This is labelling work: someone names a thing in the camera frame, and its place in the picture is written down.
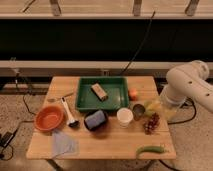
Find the light blue towel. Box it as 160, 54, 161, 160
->
52, 129, 79, 158

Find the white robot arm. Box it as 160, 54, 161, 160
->
160, 60, 213, 113

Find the green plastic tray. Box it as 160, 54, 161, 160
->
75, 76, 129, 112

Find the orange fruit toy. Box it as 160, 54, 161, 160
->
129, 89, 138, 100

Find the white paper cup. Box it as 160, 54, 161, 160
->
117, 108, 133, 128

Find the dark blue round container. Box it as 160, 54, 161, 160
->
84, 110, 108, 131

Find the yellow green fruit toy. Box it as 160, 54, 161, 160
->
144, 100, 161, 116

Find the bunch of red grapes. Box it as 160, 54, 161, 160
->
143, 113, 160, 134

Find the orange plastic bowl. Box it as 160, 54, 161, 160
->
34, 105, 64, 132

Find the green cucumber toy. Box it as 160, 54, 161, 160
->
136, 146, 168, 158

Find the black power adapter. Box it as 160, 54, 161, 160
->
0, 132, 13, 147

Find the black floor cable right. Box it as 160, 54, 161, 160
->
167, 98, 197, 126

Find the black floor cable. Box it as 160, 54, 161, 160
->
14, 71, 37, 117
167, 98, 197, 126

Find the black hanging cable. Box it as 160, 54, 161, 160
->
119, 10, 157, 77

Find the black floor cable left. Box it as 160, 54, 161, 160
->
14, 71, 37, 117

